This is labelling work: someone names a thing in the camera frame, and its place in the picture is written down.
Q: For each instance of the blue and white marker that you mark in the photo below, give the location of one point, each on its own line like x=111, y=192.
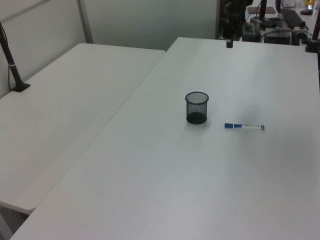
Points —
x=243, y=126

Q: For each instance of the dark green device box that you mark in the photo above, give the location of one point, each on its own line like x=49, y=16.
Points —
x=251, y=32

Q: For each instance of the black keyboard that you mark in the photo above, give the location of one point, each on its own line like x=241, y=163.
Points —
x=291, y=17

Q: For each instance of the grey computer box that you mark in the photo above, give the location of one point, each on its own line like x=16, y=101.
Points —
x=277, y=37

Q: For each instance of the white table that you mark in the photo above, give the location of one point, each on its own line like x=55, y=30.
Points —
x=62, y=112

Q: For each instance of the grey partition frame post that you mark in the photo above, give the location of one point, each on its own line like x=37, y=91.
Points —
x=85, y=25

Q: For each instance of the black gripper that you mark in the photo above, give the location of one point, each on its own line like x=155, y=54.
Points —
x=236, y=10

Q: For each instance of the black camera stand with tie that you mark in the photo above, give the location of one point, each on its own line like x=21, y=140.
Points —
x=21, y=87

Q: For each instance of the black mesh pen cup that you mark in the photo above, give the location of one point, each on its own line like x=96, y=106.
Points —
x=197, y=120

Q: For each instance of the black computer mouse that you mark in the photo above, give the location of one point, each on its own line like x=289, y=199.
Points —
x=306, y=12

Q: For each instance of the black monitor stand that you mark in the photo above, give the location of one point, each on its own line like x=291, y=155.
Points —
x=262, y=10

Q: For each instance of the brown desk mat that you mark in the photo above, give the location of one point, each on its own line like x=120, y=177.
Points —
x=253, y=10

